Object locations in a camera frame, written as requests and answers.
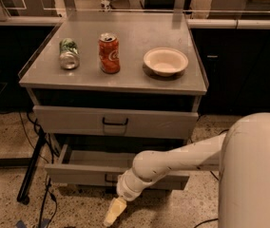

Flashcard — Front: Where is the grey drawer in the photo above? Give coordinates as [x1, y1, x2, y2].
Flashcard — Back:
[33, 105, 198, 140]
[44, 142, 190, 191]

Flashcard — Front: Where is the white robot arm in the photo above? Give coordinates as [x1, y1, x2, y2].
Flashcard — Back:
[104, 113, 270, 228]

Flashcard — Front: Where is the grey top drawer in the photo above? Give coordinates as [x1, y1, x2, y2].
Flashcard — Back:
[33, 105, 198, 140]

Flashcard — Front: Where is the grey drawer cabinet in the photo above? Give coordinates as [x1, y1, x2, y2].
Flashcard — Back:
[18, 10, 209, 196]

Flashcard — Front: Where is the black stand leg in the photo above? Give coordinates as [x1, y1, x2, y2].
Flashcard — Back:
[17, 129, 45, 205]

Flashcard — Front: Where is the white paper bowl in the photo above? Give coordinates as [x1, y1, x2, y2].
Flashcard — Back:
[144, 47, 189, 77]

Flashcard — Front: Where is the red cola can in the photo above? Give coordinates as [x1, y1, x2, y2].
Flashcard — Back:
[99, 32, 120, 74]

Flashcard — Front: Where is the green soda can lying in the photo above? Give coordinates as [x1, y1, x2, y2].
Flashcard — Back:
[59, 38, 80, 69]

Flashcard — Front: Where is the black cables left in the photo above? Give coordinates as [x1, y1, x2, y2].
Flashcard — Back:
[18, 111, 59, 228]

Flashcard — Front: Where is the black floor cable right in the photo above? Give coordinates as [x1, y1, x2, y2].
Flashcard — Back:
[193, 128, 231, 228]

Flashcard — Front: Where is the white horizontal rail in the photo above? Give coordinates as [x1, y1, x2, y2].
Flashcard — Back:
[0, 16, 270, 29]

